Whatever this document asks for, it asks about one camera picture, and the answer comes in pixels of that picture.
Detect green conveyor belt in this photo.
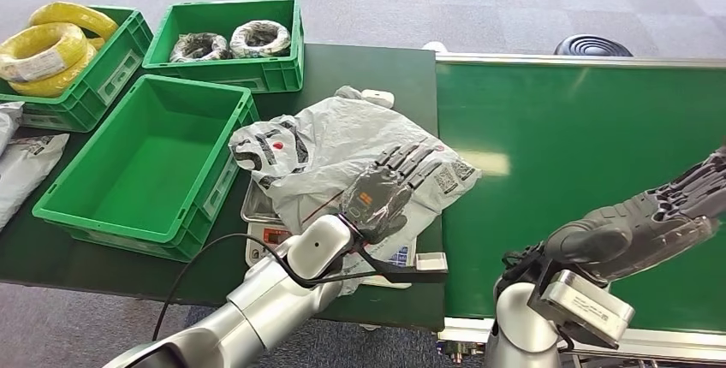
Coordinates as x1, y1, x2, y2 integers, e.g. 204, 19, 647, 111
435, 52, 726, 365

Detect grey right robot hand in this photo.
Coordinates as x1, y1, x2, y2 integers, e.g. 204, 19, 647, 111
543, 146, 726, 283

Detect small white plastic device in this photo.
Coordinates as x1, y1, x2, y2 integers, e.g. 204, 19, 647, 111
360, 88, 396, 110

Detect small white poly mailer bag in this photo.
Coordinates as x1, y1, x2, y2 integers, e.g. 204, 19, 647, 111
0, 101, 26, 157

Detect black ribbed round object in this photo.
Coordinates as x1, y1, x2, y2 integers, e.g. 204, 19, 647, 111
554, 34, 634, 58

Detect black wrapped cable coil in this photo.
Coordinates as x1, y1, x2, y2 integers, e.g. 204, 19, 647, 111
229, 20, 293, 60
169, 32, 231, 64

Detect electronic weighing scale steel tray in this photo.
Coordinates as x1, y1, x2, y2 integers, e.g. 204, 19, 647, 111
240, 181, 419, 291

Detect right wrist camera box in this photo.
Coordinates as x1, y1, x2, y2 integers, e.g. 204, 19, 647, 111
527, 267, 636, 351

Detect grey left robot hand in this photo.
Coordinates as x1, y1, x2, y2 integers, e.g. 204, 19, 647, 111
339, 139, 445, 246

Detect yellow cable coil with label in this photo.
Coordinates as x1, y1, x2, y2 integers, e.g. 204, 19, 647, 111
0, 22, 89, 84

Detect green crate with yellow coils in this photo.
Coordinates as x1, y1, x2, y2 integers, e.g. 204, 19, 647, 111
0, 5, 154, 134

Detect large white poly mailer bag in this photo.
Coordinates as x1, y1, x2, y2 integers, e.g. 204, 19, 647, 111
0, 133, 70, 232

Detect green crate with black coils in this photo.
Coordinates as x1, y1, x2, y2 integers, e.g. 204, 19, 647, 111
141, 0, 306, 94

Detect white printed poly mailer package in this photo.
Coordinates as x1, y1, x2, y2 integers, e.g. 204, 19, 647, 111
228, 86, 483, 299

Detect large empty green crate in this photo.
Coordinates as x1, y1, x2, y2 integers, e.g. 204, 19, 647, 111
32, 74, 262, 264

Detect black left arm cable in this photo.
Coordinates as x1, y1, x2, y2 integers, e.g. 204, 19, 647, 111
151, 232, 364, 345

